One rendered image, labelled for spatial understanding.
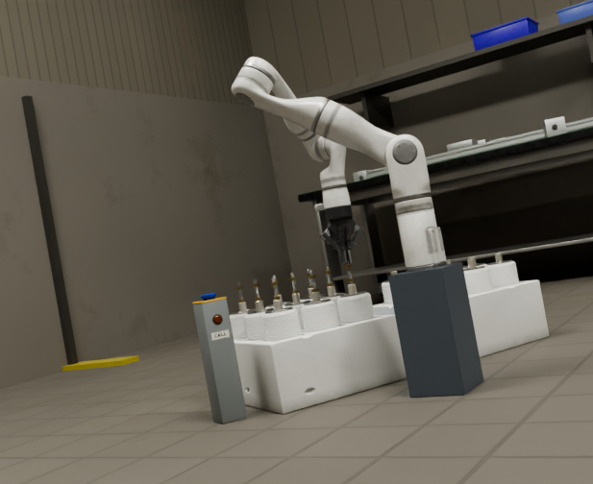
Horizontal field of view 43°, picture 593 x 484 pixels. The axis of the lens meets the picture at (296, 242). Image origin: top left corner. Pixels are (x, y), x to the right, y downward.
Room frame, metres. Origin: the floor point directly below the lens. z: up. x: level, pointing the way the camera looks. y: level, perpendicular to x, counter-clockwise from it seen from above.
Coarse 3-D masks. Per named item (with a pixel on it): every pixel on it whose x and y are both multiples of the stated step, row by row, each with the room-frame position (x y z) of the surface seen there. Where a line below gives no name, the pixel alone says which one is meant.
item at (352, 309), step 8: (352, 296) 2.06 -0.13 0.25; (360, 296) 2.06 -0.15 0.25; (368, 296) 2.07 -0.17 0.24; (344, 304) 2.06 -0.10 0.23; (352, 304) 2.05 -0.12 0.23; (360, 304) 2.05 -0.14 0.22; (368, 304) 2.06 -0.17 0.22; (344, 312) 2.07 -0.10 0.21; (352, 312) 2.05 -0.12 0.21; (360, 312) 2.05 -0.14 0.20; (368, 312) 2.06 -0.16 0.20; (344, 320) 2.07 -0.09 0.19; (352, 320) 2.05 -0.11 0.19; (360, 320) 2.05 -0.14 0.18
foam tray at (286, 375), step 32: (384, 320) 2.05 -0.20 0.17; (256, 352) 1.97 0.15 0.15; (288, 352) 1.91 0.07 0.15; (320, 352) 1.95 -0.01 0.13; (352, 352) 1.99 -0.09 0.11; (384, 352) 2.04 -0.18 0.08; (256, 384) 2.00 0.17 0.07; (288, 384) 1.90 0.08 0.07; (320, 384) 1.94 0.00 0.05; (352, 384) 1.98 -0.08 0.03; (384, 384) 2.03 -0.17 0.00
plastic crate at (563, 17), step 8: (592, 0) 4.21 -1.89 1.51; (568, 8) 4.29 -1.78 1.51; (576, 8) 4.27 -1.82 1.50; (584, 8) 4.24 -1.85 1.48; (592, 8) 4.22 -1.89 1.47; (560, 16) 4.32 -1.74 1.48; (568, 16) 4.30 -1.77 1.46; (576, 16) 4.27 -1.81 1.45; (584, 16) 4.25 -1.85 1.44; (560, 24) 4.32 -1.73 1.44
